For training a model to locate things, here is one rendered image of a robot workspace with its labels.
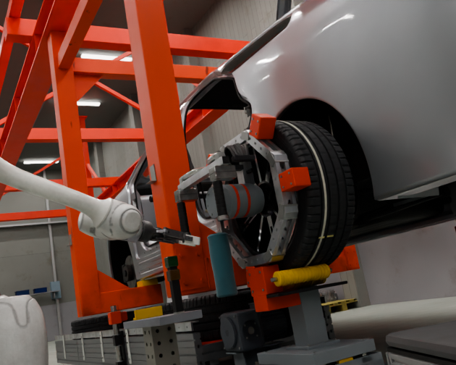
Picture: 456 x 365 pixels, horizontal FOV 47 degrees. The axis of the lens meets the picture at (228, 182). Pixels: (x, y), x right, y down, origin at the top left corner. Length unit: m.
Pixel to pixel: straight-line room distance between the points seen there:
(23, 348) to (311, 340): 1.13
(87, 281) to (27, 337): 2.82
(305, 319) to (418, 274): 5.28
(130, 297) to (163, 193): 2.01
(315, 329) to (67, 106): 3.17
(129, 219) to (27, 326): 0.41
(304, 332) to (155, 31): 1.70
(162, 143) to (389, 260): 5.46
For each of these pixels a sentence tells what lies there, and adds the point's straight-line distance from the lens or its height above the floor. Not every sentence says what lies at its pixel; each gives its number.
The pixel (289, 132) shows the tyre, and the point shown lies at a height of 1.05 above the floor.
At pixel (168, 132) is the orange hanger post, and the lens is 2.69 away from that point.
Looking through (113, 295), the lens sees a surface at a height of 0.64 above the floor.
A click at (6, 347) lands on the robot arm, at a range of 1.59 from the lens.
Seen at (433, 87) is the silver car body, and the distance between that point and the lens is 1.96.
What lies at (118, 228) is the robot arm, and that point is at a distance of 1.62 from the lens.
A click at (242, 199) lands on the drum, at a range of 2.10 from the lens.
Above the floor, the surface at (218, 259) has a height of 0.63.
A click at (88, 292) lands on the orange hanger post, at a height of 0.70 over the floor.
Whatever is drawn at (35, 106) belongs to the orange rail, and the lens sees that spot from 6.56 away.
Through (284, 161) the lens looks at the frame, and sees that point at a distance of 2.00.
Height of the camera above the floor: 0.48
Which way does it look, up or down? 12 degrees up
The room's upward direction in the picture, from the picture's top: 10 degrees counter-clockwise
